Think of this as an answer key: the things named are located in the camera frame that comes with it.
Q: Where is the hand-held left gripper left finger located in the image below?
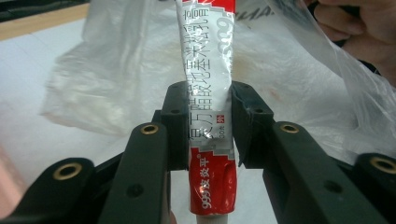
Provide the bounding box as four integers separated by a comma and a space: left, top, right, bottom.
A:
99, 81, 191, 224

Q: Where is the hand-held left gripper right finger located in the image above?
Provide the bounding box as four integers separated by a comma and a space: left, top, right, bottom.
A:
232, 81, 387, 224

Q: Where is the clear smiley plastic bag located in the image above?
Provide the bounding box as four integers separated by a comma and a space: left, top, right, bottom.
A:
40, 0, 396, 166

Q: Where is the red and white ointment tube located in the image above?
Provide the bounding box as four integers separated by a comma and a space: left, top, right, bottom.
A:
175, 0, 238, 224

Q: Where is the wooden table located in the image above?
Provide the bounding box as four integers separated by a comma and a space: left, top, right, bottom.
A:
0, 3, 91, 42

